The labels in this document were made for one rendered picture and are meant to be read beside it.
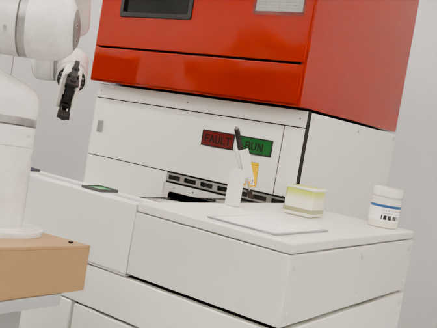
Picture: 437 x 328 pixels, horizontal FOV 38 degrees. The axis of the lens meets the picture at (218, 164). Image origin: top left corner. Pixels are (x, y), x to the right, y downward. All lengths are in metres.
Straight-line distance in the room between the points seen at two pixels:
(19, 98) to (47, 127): 3.63
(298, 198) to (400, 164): 1.78
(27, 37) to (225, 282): 0.53
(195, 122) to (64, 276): 0.97
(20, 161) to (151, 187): 0.98
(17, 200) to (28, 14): 0.31
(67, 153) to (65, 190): 3.17
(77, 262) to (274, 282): 0.33
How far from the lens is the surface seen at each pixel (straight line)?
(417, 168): 3.20
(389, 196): 1.56
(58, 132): 4.66
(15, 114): 1.12
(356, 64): 2.02
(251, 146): 1.84
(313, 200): 1.47
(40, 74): 1.88
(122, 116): 2.17
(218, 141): 1.91
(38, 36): 1.13
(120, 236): 1.29
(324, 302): 1.24
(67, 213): 1.40
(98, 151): 2.23
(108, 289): 1.32
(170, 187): 2.00
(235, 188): 1.45
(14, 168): 1.13
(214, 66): 1.89
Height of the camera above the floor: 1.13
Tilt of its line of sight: 3 degrees down
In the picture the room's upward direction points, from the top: 10 degrees clockwise
